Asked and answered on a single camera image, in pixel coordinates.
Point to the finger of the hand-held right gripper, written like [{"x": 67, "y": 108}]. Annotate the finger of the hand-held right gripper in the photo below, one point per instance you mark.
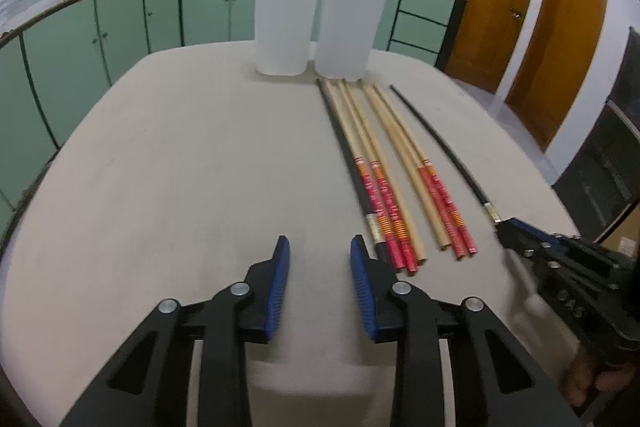
[
  {"x": 545, "y": 234},
  {"x": 520, "y": 244}
]

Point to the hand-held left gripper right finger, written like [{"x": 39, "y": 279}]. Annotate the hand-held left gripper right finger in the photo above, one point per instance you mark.
[{"x": 362, "y": 287}]

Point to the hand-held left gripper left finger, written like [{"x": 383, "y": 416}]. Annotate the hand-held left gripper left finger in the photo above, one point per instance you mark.
[{"x": 277, "y": 287}]

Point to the black chopstick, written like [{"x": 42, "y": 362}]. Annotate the black chopstick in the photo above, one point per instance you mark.
[
  {"x": 350, "y": 167},
  {"x": 459, "y": 171}
]

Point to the white plastic utensil container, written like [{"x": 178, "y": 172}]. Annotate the white plastic utensil container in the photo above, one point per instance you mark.
[
  {"x": 347, "y": 37},
  {"x": 282, "y": 27}
]

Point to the person's right hand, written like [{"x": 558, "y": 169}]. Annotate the person's right hand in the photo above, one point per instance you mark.
[{"x": 582, "y": 377}]

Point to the cardboard box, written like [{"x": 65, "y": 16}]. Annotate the cardboard box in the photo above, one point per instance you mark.
[{"x": 625, "y": 237}]

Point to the black glass cabinet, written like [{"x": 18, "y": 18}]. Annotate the black glass cabinet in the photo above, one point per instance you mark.
[{"x": 605, "y": 157}]

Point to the green kitchen base cabinets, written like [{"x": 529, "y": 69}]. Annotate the green kitchen base cabinets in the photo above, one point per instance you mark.
[{"x": 125, "y": 22}]

